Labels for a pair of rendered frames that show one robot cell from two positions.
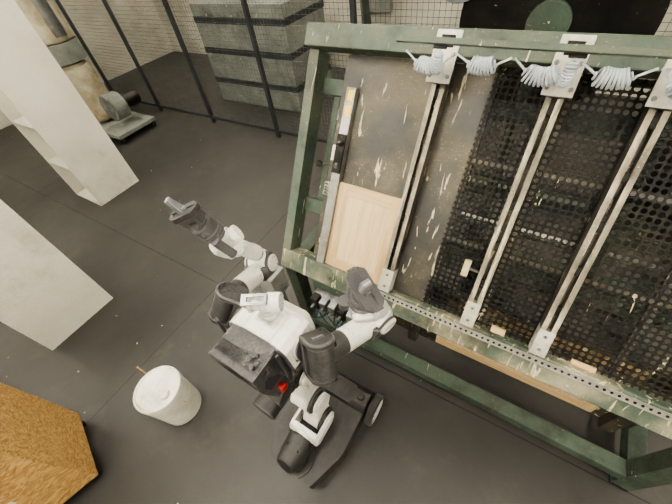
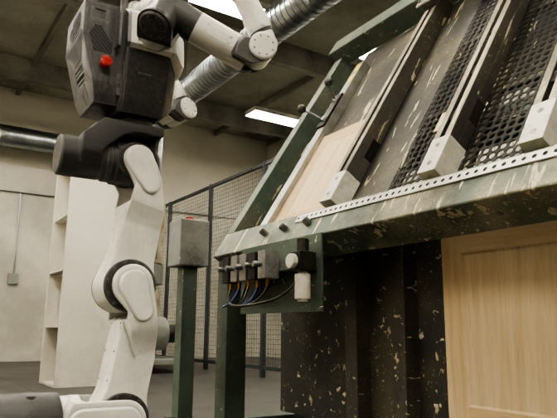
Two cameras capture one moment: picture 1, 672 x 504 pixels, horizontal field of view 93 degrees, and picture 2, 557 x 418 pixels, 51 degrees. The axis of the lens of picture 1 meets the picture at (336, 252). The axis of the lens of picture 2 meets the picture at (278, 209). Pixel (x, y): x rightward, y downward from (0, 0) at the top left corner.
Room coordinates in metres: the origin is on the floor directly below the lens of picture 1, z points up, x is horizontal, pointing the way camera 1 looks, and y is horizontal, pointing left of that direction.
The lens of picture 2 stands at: (-0.84, -0.68, 0.52)
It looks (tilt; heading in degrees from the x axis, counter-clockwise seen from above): 12 degrees up; 19
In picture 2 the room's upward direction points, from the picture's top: 1 degrees clockwise
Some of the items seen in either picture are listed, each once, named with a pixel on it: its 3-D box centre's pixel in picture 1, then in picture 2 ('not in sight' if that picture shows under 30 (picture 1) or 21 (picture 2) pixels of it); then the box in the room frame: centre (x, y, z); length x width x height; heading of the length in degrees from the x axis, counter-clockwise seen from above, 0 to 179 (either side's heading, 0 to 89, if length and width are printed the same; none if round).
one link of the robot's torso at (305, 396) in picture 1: (301, 382); (128, 230); (0.59, 0.27, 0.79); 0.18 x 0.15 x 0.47; 51
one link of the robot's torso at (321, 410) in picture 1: (312, 403); (120, 354); (0.59, 0.27, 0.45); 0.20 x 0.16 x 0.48; 51
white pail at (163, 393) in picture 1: (166, 394); not in sight; (0.87, 1.29, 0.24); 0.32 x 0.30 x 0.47; 52
